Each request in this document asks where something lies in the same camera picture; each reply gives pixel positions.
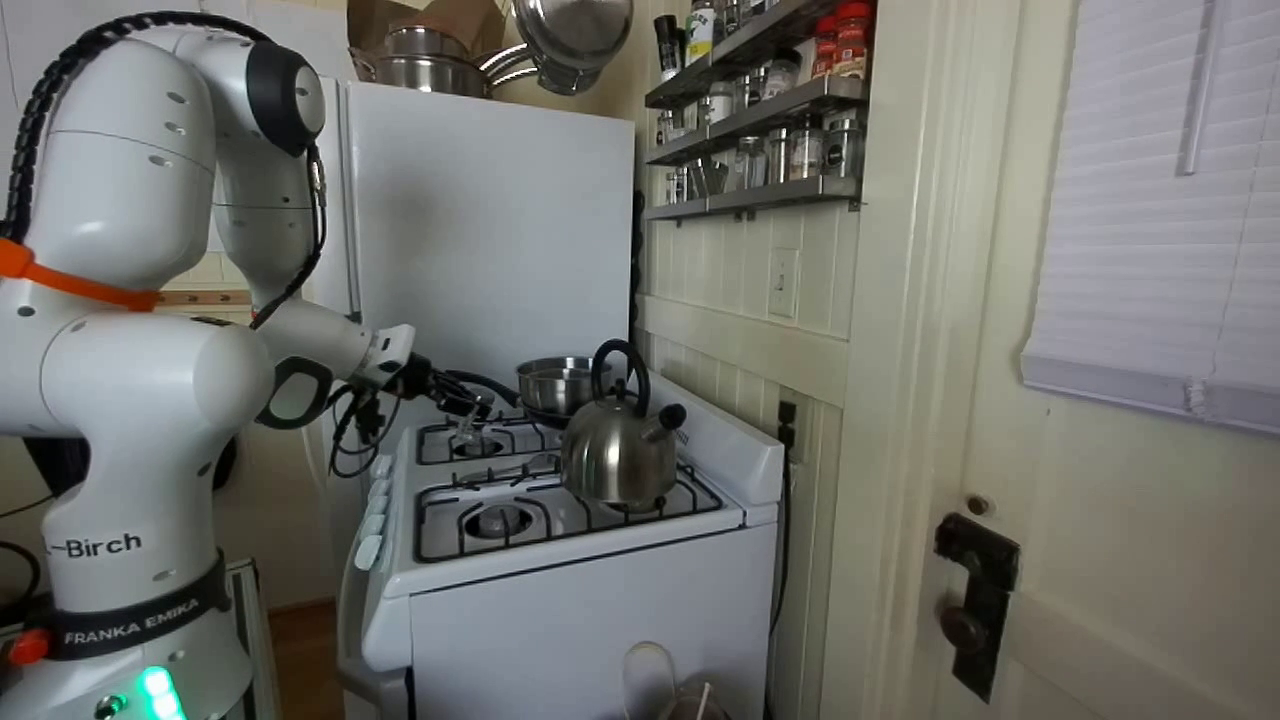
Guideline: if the wall power outlet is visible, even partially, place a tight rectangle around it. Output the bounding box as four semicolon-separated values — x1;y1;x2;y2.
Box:
778;399;801;458

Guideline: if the steel kettle with black handle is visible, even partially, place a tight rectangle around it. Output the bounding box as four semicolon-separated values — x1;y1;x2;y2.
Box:
564;341;689;508

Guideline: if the hanging steel bowl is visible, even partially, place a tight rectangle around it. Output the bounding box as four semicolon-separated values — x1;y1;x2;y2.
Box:
513;0;633;68

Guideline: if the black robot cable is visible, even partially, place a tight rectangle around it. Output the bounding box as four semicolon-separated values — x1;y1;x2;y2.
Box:
252;352;405;481

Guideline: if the hanging steel pot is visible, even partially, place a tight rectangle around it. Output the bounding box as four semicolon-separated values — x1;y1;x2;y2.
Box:
351;25;494;97

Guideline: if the red McCormick cinnamon jar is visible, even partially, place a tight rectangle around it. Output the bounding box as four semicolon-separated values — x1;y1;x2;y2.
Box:
814;0;877;78

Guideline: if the metal spice shelf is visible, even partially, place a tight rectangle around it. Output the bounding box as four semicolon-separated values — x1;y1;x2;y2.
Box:
646;0;842;109
648;76;870;164
646;176;861;220

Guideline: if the white refrigerator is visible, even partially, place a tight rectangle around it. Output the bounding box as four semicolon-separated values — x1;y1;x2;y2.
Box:
296;76;640;604

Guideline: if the middle metal spice shelf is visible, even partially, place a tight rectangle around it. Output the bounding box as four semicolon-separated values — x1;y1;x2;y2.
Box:
648;76;870;164

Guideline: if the steel saucepan on stove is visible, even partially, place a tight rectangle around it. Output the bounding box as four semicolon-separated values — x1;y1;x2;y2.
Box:
518;357;593;423

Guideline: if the white window blind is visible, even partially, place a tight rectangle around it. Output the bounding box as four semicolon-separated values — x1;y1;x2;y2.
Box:
1019;0;1280;436

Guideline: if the white gas stove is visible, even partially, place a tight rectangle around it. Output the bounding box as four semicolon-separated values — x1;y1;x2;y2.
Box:
337;381;785;720

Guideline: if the top metal spice shelf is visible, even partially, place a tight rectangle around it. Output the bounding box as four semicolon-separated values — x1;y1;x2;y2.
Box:
646;0;842;109

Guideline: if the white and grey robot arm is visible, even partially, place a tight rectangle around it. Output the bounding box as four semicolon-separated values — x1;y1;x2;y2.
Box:
0;11;464;720

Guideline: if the black door latch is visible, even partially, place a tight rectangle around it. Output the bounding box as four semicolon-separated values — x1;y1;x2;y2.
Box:
937;512;1019;699

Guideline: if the bottom metal spice shelf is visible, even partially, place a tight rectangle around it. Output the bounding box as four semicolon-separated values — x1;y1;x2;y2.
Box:
646;176;861;220

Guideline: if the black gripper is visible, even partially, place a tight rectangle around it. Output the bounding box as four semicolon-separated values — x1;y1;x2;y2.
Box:
394;357;518;416

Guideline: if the white light switch plate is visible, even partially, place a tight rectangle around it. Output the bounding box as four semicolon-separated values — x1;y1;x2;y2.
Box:
768;247;801;318

